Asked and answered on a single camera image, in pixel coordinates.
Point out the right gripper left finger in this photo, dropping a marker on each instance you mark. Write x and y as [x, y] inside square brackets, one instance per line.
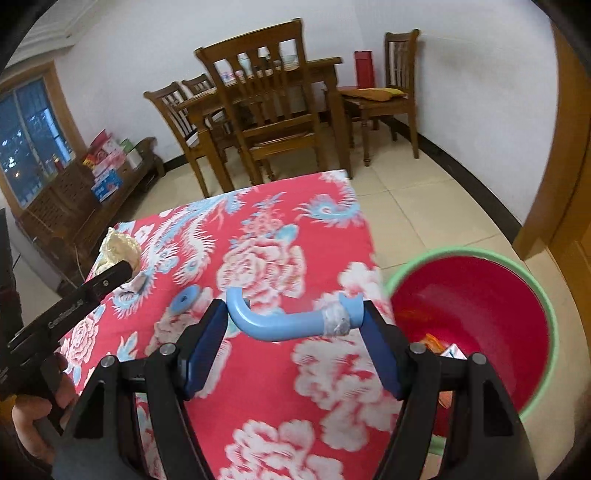
[197, 348]

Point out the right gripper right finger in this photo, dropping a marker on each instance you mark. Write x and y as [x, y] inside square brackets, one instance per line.
[387, 346]

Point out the orange thread spool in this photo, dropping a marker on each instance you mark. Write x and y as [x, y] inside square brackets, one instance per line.
[434, 344]

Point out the blue curved plastic pipe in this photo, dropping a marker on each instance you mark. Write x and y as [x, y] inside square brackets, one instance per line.
[335, 319]

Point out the white green carton box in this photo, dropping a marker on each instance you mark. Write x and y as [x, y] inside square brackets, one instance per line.
[454, 352]

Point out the cream paper wad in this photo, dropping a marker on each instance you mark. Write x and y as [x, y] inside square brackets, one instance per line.
[116, 247]

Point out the blue plastic disc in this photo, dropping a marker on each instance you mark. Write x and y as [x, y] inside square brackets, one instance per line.
[184, 300]

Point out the person's left hand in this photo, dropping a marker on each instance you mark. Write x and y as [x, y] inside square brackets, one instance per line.
[28, 409]

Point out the red bucket green rim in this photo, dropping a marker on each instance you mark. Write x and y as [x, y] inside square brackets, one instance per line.
[481, 301]

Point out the red floral tablecloth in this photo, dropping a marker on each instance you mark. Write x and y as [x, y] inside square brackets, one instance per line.
[292, 392]

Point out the wooden bench sofa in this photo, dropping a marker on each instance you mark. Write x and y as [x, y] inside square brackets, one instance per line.
[66, 222]

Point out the blue white box on bench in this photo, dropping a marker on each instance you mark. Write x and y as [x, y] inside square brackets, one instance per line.
[106, 184]

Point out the wooden door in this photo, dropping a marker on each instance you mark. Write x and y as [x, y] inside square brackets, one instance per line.
[570, 245]

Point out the pile of gift boxes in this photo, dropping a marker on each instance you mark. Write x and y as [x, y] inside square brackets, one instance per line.
[106, 152]

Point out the left wooden dining chair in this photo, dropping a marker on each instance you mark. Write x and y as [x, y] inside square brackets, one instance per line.
[165, 101]

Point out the wooden dining chair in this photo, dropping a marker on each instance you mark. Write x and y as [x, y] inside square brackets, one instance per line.
[275, 46]
[216, 121]
[165, 101]

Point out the far wooden dining chair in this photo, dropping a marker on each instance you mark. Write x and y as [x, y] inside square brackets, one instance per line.
[216, 121]

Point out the wooden dining table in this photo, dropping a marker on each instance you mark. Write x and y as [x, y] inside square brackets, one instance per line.
[272, 112]

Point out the yellow seat cushion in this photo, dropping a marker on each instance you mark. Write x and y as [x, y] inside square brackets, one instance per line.
[374, 94]

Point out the near wooden dining chair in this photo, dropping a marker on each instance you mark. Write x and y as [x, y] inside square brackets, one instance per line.
[275, 46]

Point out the red gift box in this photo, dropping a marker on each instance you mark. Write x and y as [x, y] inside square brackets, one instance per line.
[365, 72]

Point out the wooden door frame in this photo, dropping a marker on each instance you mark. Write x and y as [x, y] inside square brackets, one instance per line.
[567, 153]

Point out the window with wooden frame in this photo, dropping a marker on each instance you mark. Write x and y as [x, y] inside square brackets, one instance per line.
[39, 137]

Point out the right wooden chair by wall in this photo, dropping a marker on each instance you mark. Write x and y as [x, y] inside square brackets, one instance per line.
[400, 64]

